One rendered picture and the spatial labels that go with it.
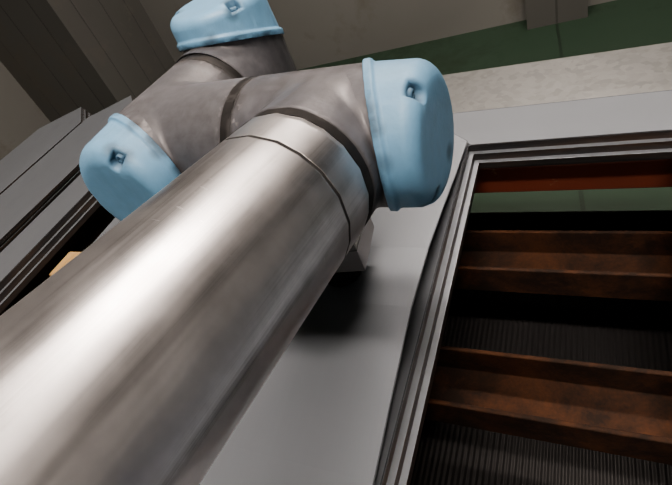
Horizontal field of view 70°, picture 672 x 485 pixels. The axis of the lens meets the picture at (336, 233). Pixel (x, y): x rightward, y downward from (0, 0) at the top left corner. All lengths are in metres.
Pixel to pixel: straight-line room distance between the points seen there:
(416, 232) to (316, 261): 0.39
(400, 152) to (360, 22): 3.09
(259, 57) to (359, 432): 0.32
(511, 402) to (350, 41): 2.93
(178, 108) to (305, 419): 0.30
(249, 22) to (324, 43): 3.05
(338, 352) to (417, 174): 0.30
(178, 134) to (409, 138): 0.14
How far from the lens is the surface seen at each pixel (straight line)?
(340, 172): 0.20
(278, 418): 0.49
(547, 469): 0.77
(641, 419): 0.66
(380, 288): 0.51
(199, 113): 0.29
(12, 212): 1.28
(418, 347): 0.52
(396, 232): 0.57
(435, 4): 3.20
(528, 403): 0.66
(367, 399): 0.46
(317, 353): 0.50
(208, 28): 0.37
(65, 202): 1.17
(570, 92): 1.01
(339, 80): 0.24
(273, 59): 0.38
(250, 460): 0.50
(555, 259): 0.79
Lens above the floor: 1.27
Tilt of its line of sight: 40 degrees down
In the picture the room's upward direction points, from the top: 25 degrees counter-clockwise
